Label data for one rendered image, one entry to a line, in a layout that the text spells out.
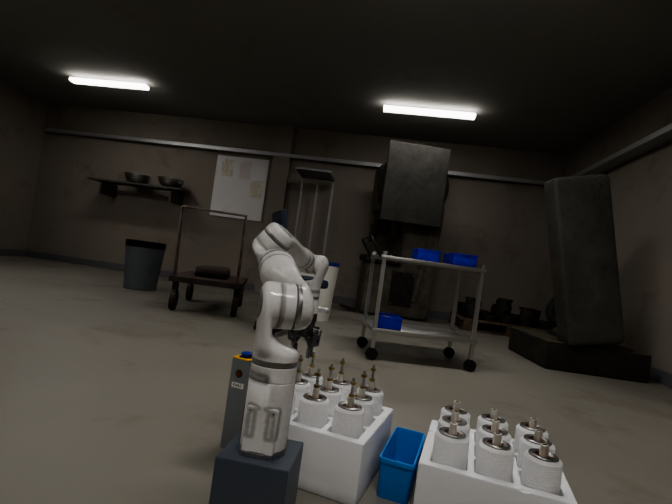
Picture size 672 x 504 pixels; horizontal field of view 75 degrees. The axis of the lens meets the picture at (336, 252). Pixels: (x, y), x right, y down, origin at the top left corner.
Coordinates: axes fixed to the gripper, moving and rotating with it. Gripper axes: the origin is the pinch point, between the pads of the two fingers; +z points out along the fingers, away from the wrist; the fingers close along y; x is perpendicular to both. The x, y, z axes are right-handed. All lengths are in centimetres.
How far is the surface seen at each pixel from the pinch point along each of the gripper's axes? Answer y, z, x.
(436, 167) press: -173, -184, 439
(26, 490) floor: -24, 36, -71
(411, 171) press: -199, -173, 416
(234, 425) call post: -12.2, 26.8, -15.1
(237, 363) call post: -14.3, 6.1, -15.8
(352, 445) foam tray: 32.6, 18.6, -10.3
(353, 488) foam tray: 34.5, 30.3, -9.7
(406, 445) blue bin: 31, 29, 29
